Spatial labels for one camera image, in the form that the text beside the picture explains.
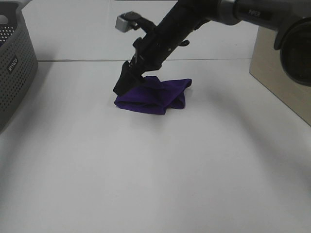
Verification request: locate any beige bin with grey rim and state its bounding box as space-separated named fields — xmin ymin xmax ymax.
xmin=249 ymin=27 xmax=311 ymax=125

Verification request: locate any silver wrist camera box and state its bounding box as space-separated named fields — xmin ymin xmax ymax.
xmin=115 ymin=11 xmax=142 ymax=33

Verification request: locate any grey perforated plastic basket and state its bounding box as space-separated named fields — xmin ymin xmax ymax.
xmin=0 ymin=0 xmax=38 ymax=131

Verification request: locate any purple microfibre towel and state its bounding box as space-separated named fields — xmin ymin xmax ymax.
xmin=114 ymin=76 xmax=192 ymax=115

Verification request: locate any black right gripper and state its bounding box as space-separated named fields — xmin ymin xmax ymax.
xmin=113 ymin=0 xmax=202 ymax=95

